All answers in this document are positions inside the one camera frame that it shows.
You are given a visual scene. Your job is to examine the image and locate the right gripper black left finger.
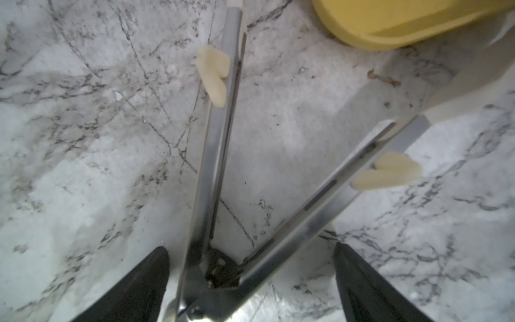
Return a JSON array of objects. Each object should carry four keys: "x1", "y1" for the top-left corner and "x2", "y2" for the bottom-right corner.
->
[{"x1": 74, "y1": 246, "x2": 170, "y2": 322}]

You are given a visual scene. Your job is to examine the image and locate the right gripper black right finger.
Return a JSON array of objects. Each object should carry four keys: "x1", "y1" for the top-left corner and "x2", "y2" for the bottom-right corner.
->
[{"x1": 333, "y1": 243, "x2": 432, "y2": 322}]

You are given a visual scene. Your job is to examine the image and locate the metal tongs with silicone tips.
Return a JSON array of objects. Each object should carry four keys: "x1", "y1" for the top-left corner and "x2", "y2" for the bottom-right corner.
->
[{"x1": 162, "y1": 0, "x2": 515, "y2": 322}]

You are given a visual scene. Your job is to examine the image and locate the yellow cutting board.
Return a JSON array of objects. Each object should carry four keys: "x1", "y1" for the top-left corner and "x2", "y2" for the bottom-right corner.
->
[{"x1": 312, "y1": 0, "x2": 514, "y2": 51}]

